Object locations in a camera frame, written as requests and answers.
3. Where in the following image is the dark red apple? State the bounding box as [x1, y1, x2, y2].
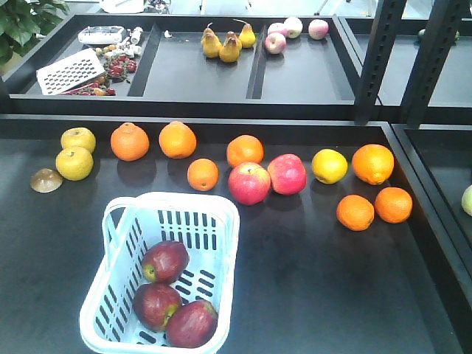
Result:
[166, 299, 218, 348]
[142, 240, 190, 285]
[133, 282, 182, 332]

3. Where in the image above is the light blue plastic basket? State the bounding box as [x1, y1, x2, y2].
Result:
[79, 192, 240, 353]

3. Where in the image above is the dark red apple front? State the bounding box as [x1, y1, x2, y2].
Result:
[133, 282, 182, 332]

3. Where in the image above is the orange behind red apples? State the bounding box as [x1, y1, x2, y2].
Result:
[226, 134, 264, 167]

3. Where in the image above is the light red apple left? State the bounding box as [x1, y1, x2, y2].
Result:
[228, 162, 271, 206]

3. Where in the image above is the light red apple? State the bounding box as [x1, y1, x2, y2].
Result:
[228, 162, 271, 206]
[268, 153, 307, 195]

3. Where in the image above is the small orange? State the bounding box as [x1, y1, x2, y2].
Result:
[336, 195, 375, 231]
[187, 158, 219, 191]
[374, 187, 413, 223]

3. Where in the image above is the light red apple right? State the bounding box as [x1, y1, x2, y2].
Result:
[268, 153, 307, 195]

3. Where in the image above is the orange back middle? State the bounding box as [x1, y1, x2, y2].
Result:
[159, 121, 197, 159]

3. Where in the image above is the yellow orange fruit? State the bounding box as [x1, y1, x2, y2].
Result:
[312, 149, 348, 184]

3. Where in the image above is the orange back left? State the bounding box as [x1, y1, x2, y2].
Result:
[110, 122, 150, 162]

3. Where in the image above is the small orange front left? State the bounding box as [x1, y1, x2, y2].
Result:
[336, 195, 375, 231]

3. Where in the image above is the brown pears group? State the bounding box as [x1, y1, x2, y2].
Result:
[201, 18, 257, 63]

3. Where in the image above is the black wood display table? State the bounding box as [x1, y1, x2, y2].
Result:
[1, 115, 471, 353]

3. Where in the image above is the large orange with nub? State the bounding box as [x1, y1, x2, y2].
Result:
[352, 144, 395, 185]

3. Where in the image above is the pink apple back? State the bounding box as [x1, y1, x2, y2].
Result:
[265, 32, 286, 55]

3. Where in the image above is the small orange front right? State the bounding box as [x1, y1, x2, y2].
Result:
[374, 187, 413, 223]

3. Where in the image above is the yellow pear fruit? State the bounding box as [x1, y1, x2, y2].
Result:
[60, 127, 96, 153]
[55, 146, 94, 181]

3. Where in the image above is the black back display table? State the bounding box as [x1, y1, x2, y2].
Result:
[0, 13, 472, 121]

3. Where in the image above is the brown half shell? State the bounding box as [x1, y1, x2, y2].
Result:
[29, 168, 63, 193]

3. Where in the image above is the white device back table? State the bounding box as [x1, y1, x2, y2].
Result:
[77, 26, 125, 45]

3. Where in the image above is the black right display table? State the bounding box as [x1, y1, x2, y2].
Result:
[391, 123, 472, 266]

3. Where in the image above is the white perforated tray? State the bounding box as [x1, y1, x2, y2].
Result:
[36, 49, 105, 95]

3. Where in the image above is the potted green plant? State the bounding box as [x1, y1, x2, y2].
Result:
[1, 0, 69, 65]

